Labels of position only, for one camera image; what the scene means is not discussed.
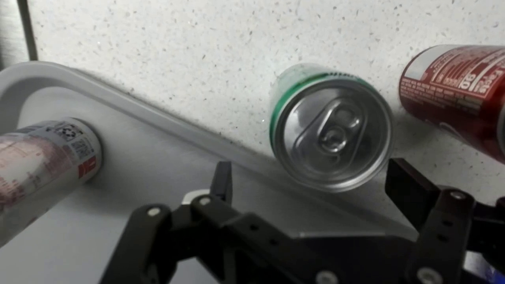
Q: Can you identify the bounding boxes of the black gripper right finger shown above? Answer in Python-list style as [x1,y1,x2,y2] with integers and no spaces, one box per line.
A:
[385,157,475,284]

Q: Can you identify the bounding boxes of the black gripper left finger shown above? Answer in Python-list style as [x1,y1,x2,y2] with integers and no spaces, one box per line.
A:
[100,160,232,284]

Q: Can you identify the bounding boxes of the red soda can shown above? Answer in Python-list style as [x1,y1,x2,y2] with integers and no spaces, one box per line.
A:
[398,44,505,162]

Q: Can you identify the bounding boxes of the silver pink soda can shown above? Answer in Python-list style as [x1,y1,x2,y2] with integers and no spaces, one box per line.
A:
[0,118,103,246]

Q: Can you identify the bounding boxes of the green soda can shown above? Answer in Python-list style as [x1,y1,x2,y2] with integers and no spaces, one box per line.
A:
[269,63,393,192]

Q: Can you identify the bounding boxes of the grey plastic tray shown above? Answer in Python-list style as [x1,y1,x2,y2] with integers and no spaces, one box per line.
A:
[0,61,415,284]

